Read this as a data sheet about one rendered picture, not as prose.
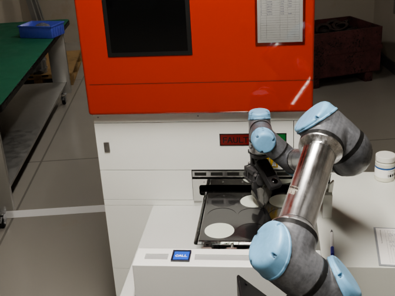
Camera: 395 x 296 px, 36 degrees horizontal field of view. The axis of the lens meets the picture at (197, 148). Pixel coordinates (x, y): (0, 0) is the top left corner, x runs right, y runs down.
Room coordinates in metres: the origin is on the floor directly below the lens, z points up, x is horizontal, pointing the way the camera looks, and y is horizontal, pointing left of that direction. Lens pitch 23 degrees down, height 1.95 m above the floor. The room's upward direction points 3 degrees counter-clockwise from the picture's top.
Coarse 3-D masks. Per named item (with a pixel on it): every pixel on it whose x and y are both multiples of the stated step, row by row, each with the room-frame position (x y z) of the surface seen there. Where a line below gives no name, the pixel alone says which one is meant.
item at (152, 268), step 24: (144, 264) 1.50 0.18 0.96; (168, 264) 1.50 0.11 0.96; (192, 264) 1.49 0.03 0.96; (216, 264) 1.48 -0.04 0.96; (240, 264) 1.47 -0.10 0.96; (144, 288) 1.50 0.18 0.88; (168, 288) 1.49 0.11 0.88; (192, 288) 1.48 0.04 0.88; (216, 288) 1.47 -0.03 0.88; (264, 288) 1.45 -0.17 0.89
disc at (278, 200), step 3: (276, 195) 2.00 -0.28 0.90; (279, 195) 2.00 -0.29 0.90; (282, 195) 2.00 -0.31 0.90; (285, 195) 2.00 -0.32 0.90; (270, 198) 1.98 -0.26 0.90; (273, 198) 1.98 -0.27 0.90; (276, 198) 1.98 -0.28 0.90; (279, 198) 1.98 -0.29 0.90; (282, 198) 1.98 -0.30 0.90; (270, 201) 1.96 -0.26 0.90; (273, 201) 1.95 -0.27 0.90; (276, 201) 1.95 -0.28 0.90; (279, 201) 1.95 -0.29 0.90; (282, 201) 1.95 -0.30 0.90; (273, 204) 1.93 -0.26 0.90; (276, 204) 1.93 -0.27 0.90; (279, 204) 1.93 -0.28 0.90; (282, 204) 1.93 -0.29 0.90
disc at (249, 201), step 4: (248, 196) 2.01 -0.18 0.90; (252, 196) 2.01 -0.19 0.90; (240, 200) 1.98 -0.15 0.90; (244, 200) 1.98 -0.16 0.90; (248, 200) 1.97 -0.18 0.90; (252, 200) 1.97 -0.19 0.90; (244, 204) 1.94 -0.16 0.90; (248, 204) 1.94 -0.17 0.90; (252, 204) 1.94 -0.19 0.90; (256, 204) 1.94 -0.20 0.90
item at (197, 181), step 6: (192, 180) 2.10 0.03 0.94; (198, 180) 2.09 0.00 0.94; (204, 180) 2.09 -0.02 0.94; (210, 180) 2.09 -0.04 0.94; (216, 180) 2.09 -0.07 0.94; (222, 180) 2.08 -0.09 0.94; (228, 180) 2.08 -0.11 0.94; (234, 180) 2.08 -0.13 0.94; (240, 180) 2.07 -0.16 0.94; (246, 180) 2.07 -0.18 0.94; (282, 180) 2.05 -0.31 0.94; (288, 180) 2.05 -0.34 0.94; (198, 186) 2.10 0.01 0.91; (198, 192) 2.10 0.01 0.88; (198, 198) 2.10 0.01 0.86
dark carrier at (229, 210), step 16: (208, 208) 1.93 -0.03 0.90; (224, 208) 1.92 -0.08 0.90; (240, 208) 1.92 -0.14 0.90; (256, 208) 1.91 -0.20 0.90; (272, 208) 1.90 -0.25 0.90; (208, 224) 1.82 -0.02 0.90; (240, 224) 1.80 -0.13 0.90; (256, 224) 1.80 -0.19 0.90; (208, 240) 1.71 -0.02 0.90; (224, 240) 1.71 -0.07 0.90; (240, 240) 1.70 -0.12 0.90
